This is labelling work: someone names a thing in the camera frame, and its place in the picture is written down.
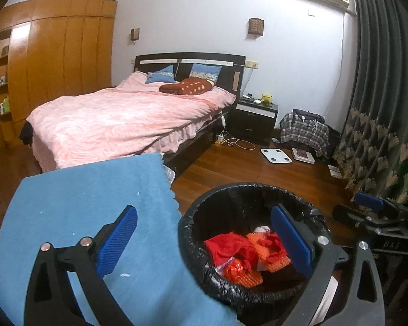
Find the dark patterned curtain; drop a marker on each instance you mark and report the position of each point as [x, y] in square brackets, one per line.
[373, 151]

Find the black cloth at bed foot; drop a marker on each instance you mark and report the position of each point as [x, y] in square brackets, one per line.
[26, 134]

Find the right brown wall lamp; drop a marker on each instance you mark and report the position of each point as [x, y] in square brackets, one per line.
[256, 27]

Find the orange foam net sleeve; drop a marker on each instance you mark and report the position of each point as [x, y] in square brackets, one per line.
[272, 256]

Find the black bedside table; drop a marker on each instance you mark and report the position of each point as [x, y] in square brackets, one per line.
[253, 122]

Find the wooden wardrobe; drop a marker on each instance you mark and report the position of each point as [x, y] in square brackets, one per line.
[48, 49]

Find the left brown wall lamp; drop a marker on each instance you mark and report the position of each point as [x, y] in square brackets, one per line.
[134, 34]

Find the brown wall lamp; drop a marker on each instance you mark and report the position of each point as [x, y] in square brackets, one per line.
[256, 27]
[134, 34]

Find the pink crumpled tissue ball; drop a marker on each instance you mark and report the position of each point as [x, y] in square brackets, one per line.
[264, 230]

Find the left blue pillow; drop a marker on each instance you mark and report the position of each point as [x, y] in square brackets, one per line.
[165, 75]

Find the black trash bin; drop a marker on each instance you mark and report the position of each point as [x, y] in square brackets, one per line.
[239, 208]

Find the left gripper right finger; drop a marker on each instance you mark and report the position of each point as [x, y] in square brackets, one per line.
[296, 238]

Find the plaid shirt on chair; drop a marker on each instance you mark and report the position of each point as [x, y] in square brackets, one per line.
[307, 128]

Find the white bathroom scale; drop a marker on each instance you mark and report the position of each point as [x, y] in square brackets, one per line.
[275, 156]

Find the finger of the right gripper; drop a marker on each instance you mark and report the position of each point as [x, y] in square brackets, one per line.
[370, 202]
[348, 216]

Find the red shiny foil ball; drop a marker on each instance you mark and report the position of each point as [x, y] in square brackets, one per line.
[236, 269]

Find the red fleece cloth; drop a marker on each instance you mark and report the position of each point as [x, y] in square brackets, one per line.
[231, 245]

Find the right blue pillow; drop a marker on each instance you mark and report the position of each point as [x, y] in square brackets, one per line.
[205, 72]

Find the brown dotted pillow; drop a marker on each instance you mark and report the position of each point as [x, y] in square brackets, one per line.
[190, 86]

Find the bed with pink blanket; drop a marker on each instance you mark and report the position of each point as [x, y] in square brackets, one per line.
[135, 118]

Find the yellow plush toy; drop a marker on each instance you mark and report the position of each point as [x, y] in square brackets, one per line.
[266, 99]

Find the blue table mat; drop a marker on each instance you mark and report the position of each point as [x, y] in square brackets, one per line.
[150, 281]

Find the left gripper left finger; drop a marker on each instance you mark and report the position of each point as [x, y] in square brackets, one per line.
[112, 239]

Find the blue pillow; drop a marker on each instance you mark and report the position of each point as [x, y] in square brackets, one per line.
[205, 72]
[165, 75]

